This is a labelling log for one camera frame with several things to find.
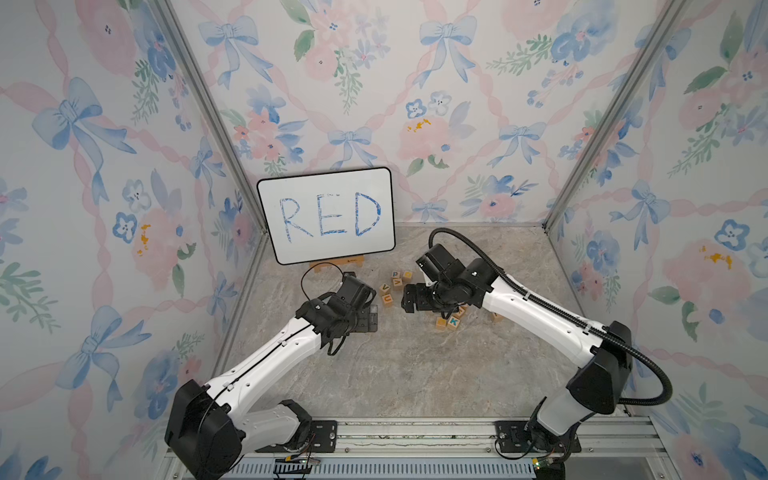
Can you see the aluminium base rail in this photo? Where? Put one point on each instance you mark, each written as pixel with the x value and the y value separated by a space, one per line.
pixel 463 448

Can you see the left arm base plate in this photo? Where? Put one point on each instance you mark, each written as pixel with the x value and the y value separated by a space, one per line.
pixel 318 436

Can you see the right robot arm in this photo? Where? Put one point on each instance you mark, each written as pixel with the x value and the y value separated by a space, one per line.
pixel 599 353

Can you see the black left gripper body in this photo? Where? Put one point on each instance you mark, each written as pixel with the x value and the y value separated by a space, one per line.
pixel 364 320

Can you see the right aluminium corner post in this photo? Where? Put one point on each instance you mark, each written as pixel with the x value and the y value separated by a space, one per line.
pixel 660 32

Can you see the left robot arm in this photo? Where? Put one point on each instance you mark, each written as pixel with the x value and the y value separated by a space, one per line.
pixel 212 425

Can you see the wooden board stand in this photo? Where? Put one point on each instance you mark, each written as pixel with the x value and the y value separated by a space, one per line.
pixel 342 262

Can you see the wooden block orange K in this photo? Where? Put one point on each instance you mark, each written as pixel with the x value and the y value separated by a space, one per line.
pixel 461 311

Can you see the wooden block blue K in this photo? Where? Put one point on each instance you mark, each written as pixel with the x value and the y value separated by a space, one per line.
pixel 453 323

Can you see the left aluminium corner post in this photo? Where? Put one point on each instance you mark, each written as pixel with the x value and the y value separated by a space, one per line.
pixel 169 23

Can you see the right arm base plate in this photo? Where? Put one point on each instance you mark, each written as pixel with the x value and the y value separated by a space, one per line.
pixel 515 437

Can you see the aluminium corner post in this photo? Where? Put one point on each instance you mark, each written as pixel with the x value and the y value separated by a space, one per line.
pixel 169 23
pixel 660 32

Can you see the white dry-erase board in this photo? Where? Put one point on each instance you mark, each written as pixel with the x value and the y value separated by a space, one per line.
pixel 329 215

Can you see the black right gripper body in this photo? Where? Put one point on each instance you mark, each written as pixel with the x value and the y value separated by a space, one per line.
pixel 433 296

